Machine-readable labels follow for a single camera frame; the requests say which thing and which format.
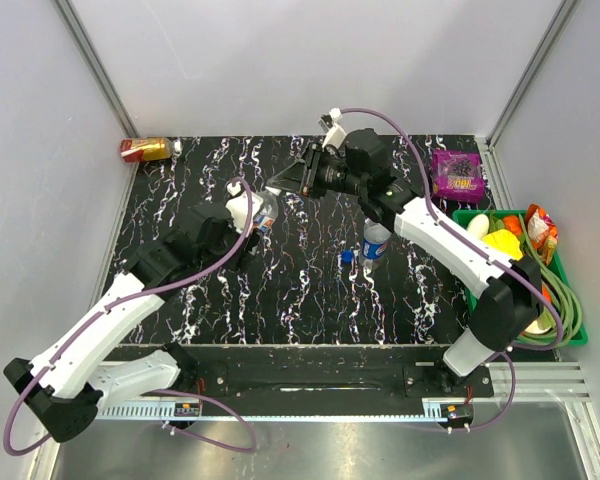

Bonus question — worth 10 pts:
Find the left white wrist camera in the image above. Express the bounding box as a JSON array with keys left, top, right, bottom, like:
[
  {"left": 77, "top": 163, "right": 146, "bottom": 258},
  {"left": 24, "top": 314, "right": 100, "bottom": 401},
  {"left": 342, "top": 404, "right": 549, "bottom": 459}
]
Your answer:
[{"left": 225, "top": 181, "right": 259, "bottom": 233}]

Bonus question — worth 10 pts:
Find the Pepsi plastic bottle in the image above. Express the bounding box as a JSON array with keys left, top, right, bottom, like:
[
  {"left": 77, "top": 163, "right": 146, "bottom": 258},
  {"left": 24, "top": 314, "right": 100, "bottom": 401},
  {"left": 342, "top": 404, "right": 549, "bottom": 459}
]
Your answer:
[{"left": 359, "top": 219, "right": 391, "bottom": 272}]

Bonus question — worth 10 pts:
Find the white toy mushroom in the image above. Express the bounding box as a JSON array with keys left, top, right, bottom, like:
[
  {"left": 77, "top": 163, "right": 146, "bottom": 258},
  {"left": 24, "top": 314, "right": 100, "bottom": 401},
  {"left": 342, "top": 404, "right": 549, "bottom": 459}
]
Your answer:
[{"left": 524, "top": 309, "right": 555, "bottom": 335}]

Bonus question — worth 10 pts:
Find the orange snack bag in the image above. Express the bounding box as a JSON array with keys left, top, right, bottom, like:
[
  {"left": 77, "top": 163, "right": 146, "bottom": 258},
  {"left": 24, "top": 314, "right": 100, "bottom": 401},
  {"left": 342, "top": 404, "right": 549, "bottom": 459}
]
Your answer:
[{"left": 525, "top": 204, "right": 559, "bottom": 265}]

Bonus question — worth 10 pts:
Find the purple snack bag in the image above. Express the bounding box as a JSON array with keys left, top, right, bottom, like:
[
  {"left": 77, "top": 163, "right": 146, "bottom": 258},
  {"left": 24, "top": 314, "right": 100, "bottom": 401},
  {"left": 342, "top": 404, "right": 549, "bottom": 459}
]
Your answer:
[{"left": 431, "top": 149, "right": 485, "bottom": 204}]

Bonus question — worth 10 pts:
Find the blue bottle cap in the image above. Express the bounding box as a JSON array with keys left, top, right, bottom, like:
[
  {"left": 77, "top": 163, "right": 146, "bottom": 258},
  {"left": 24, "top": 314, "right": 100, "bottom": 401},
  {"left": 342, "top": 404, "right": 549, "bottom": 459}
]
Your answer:
[{"left": 341, "top": 250, "right": 355, "bottom": 264}]

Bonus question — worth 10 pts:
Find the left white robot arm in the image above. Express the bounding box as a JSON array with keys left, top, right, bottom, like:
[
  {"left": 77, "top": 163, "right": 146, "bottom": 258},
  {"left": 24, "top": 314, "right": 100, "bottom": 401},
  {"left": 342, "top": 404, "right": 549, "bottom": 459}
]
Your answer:
[{"left": 3, "top": 201, "right": 261, "bottom": 455}]

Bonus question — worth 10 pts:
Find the clear water bottle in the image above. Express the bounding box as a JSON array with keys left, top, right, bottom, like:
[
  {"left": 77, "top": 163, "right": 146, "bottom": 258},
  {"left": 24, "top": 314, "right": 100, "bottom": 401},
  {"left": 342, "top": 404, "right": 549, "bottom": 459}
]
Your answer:
[{"left": 253, "top": 186, "right": 281, "bottom": 235}]

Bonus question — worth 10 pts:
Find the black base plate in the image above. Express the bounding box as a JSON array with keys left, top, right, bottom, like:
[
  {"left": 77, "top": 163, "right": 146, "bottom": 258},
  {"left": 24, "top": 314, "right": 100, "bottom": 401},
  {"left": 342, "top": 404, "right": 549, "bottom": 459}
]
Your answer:
[{"left": 139, "top": 344, "right": 496, "bottom": 401}]

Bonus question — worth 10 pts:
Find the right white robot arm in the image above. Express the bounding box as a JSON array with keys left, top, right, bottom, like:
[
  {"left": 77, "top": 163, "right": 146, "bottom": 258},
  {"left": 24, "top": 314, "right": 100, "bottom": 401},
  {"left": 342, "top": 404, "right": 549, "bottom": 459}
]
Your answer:
[{"left": 267, "top": 129, "right": 543, "bottom": 396}]

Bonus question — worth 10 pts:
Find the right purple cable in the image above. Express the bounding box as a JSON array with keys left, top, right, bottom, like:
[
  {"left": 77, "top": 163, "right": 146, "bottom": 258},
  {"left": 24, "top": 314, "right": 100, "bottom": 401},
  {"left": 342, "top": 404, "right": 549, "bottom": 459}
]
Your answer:
[{"left": 340, "top": 107, "right": 565, "bottom": 431}]

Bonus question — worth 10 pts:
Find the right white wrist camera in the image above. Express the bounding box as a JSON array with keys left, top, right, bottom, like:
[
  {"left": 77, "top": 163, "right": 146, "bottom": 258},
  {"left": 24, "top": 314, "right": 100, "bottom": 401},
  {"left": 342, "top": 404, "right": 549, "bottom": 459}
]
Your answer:
[{"left": 319, "top": 108, "right": 347, "bottom": 149}]

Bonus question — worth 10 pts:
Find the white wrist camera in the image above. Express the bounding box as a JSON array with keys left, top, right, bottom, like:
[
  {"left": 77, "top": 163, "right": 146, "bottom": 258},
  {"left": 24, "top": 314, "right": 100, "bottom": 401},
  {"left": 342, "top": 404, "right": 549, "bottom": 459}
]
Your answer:
[
  {"left": 225, "top": 181, "right": 259, "bottom": 233},
  {"left": 319, "top": 108, "right": 347, "bottom": 149}
]

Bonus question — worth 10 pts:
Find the white toy egg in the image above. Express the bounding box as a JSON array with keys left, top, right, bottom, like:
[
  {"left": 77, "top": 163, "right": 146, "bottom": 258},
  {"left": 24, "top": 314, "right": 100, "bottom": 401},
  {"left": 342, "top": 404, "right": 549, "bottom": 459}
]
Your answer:
[{"left": 466, "top": 214, "right": 490, "bottom": 240}]

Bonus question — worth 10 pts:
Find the orange toy carrot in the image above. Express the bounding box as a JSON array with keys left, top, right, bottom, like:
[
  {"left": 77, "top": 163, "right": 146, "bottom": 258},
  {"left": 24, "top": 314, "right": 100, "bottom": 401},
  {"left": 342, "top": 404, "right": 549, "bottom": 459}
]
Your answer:
[{"left": 542, "top": 283, "right": 552, "bottom": 303}]

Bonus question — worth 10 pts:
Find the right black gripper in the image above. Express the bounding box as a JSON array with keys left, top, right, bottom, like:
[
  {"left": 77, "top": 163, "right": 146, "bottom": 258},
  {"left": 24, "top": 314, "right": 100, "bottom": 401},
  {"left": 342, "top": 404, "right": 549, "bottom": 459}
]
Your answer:
[{"left": 269, "top": 142, "right": 366, "bottom": 200}]

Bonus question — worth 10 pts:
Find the green plastic basket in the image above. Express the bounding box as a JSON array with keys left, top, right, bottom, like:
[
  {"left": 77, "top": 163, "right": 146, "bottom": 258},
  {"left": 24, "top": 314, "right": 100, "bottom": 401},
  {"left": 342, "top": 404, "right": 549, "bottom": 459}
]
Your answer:
[{"left": 452, "top": 209, "right": 588, "bottom": 347}]

